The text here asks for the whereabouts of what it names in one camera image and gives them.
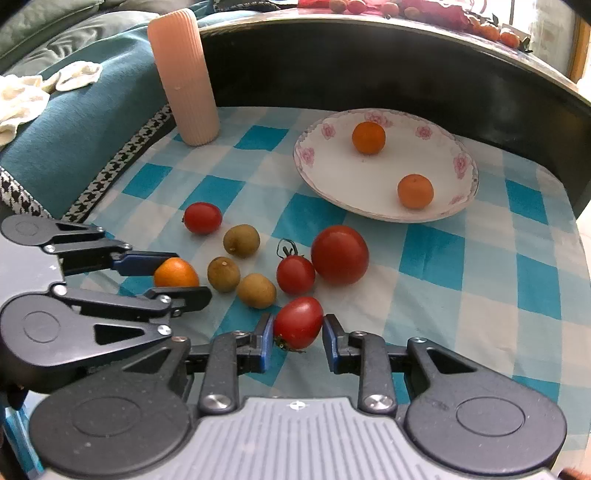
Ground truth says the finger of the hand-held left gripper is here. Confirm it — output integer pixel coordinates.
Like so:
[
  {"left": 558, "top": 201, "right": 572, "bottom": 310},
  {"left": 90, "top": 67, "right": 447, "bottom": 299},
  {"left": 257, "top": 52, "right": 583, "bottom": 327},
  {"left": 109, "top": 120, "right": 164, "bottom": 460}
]
[
  {"left": 51, "top": 283, "right": 214, "bottom": 370},
  {"left": 44, "top": 220, "right": 178, "bottom": 277}
]

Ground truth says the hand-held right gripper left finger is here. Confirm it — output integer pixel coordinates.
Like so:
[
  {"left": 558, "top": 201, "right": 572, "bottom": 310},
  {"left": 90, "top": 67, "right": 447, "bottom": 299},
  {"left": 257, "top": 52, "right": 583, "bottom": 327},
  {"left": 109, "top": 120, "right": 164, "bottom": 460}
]
[{"left": 115, "top": 313, "right": 276, "bottom": 415}]

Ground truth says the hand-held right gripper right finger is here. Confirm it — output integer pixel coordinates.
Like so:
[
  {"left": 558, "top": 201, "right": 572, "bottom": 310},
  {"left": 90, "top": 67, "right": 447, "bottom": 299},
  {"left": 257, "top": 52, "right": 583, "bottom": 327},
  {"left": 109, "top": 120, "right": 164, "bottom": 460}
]
[{"left": 322, "top": 314, "right": 485, "bottom": 416}]

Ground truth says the red cherry tomato with stem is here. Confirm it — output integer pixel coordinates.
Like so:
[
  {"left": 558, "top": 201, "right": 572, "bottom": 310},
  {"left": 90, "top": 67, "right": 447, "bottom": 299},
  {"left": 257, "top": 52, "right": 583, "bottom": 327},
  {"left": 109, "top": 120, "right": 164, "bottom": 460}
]
[{"left": 276, "top": 239, "right": 317, "bottom": 296}]

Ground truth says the large red tomato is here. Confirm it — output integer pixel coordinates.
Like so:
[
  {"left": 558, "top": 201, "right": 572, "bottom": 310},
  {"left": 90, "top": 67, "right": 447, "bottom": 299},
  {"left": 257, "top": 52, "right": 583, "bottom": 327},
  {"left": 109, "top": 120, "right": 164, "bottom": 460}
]
[{"left": 311, "top": 224, "right": 370, "bottom": 286}]

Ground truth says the white floral plate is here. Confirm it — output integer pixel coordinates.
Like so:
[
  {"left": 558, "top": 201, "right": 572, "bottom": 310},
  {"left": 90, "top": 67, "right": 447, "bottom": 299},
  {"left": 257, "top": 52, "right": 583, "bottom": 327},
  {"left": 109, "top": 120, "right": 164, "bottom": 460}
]
[{"left": 293, "top": 109, "right": 480, "bottom": 223}]

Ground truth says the blue white checkered tablecloth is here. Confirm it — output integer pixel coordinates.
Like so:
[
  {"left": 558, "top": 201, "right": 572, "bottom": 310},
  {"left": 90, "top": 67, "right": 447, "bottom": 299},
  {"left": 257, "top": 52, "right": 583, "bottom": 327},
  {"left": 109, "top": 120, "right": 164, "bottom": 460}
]
[{"left": 81, "top": 105, "right": 583, "bottom": 455}]

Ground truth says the teal cushion houndstooth trim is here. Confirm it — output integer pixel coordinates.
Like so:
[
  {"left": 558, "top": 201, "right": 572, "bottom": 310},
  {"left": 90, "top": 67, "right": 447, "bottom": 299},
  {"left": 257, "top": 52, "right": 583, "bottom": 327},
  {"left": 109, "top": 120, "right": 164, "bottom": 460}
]
[{"left": 0, "top": 23, "right": 204, "bottom": 222}]

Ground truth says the pink ribbed vase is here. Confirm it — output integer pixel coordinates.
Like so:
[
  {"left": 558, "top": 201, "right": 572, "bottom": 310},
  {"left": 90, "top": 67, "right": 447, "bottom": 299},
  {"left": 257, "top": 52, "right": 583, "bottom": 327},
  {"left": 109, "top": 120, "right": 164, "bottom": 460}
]
[{"left": 147, "top": 8, "right": 221, "bottom": 147}]

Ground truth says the white crumpled cloth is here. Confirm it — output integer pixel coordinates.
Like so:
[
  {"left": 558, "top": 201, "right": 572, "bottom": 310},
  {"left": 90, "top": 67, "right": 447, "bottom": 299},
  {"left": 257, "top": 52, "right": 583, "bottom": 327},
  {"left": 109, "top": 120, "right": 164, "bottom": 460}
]
[{"left": 0, "top": 61, "right": 103, "bottom": 146}]

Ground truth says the grey green cushion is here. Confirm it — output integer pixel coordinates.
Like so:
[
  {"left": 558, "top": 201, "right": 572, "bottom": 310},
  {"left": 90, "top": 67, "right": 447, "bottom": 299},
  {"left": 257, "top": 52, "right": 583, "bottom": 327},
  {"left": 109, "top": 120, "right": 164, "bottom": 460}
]
[{"left": 0, "top": 0, "right": 155, "bottom": 61}]

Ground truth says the wooden shelf unit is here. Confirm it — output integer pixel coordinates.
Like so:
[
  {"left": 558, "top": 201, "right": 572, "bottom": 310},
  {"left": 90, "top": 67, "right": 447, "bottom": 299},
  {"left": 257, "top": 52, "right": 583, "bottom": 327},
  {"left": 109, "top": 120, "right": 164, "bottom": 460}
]
[{"left": 569, "top": 17, "right": 591, "bottom": 86}]

